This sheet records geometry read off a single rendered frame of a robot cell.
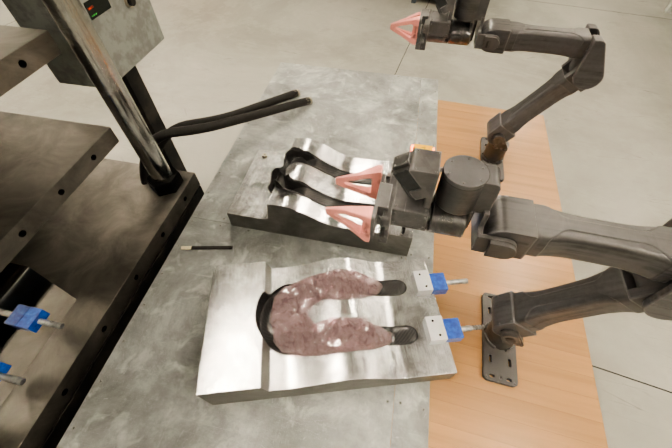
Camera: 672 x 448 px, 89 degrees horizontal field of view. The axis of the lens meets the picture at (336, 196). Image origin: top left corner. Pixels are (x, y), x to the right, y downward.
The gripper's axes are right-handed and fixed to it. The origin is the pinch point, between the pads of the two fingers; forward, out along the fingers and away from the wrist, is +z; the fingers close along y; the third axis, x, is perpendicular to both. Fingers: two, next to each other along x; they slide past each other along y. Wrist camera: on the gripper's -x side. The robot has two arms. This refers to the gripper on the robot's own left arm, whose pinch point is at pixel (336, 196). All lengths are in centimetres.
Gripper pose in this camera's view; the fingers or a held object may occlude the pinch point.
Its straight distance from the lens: 54.3
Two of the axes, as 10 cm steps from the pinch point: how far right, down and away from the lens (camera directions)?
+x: 0.3, 6.4, 7.7
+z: -9.7, -1.7, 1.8
